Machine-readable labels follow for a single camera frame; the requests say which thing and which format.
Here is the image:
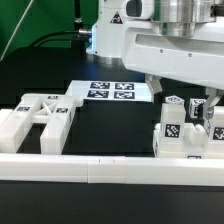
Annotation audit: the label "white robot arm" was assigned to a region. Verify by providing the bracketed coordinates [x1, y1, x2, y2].
[87, 0, 224, 119]

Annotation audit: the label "white chair seat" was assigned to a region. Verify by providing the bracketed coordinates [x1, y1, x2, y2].
[153, 123, 224, 159]

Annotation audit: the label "black pole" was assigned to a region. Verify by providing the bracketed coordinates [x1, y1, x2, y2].
[73, 0, 82, 31]

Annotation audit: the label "white chair back frame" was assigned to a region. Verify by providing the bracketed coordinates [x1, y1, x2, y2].
[0, 93, 84, 155]

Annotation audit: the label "thin white rod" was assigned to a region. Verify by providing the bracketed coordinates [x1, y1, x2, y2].
[0, 0, 35, 61]

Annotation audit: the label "white tagged cube left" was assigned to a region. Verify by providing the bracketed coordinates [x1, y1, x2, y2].
[165, 95, 184, 105]

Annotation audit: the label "white tagged cube right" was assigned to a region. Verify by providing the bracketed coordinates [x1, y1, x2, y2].
[189, 98, 206, 118]

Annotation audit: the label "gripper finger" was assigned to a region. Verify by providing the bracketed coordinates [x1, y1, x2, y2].
[201, 87, 223, 120]

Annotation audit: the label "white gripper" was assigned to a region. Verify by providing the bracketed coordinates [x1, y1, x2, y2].
[121, 0, 224, 99]

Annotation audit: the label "white tagged cube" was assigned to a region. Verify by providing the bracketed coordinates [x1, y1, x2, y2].
[189, 98, 206, 118]
[165, 95, 184, 105]

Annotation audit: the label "black cables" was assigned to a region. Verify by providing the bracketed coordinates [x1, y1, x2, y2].
[29, 29, 93, 48]

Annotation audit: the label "white U-shaped obstacle fence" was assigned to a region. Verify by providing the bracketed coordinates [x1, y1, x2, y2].
[0, 153, 224, 186]

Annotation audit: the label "white marker sheet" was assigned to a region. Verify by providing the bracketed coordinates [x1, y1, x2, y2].
[66, 80, 153, 102]

